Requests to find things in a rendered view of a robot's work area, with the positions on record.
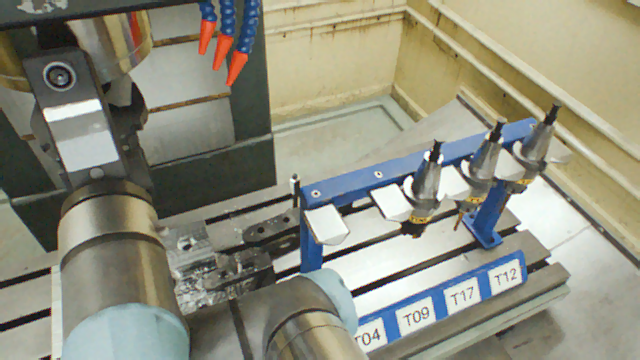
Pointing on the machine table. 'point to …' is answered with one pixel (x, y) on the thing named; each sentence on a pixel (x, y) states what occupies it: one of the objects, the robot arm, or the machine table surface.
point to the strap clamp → (264, 275)
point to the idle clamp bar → (276, 229)
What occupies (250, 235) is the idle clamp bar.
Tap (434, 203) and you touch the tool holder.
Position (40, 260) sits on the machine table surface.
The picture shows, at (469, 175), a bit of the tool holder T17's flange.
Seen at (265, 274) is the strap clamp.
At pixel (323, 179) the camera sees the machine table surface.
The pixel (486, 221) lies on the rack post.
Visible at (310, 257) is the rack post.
